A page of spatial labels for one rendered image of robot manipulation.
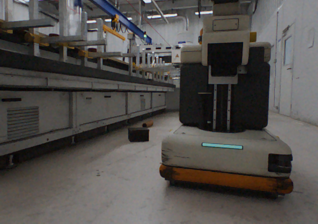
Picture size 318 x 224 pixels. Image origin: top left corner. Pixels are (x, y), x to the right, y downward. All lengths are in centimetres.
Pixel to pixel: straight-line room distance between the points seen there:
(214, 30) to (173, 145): 62
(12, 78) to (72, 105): 81
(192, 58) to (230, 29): 35
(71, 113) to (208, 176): 139
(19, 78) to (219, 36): 109
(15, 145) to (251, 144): 142
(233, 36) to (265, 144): 53
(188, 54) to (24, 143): 125
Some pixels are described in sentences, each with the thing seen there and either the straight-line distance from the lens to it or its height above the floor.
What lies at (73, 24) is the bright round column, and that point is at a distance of 731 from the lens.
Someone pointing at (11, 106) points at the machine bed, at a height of 40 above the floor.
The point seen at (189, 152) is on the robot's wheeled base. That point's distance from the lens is 112.
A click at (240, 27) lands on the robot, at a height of 83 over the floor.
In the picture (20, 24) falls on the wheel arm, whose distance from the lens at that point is 126.
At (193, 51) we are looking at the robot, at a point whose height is 77.
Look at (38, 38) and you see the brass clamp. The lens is 150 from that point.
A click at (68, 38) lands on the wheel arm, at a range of 139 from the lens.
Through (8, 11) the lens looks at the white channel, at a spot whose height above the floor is 127.
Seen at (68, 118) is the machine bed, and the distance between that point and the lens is 211.
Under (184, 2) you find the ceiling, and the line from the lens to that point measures 1166.
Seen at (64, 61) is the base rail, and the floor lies 71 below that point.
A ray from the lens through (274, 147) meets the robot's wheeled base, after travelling 114.
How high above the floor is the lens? 50
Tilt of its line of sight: 3 degrees down
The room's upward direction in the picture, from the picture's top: 1 degrees clockwise
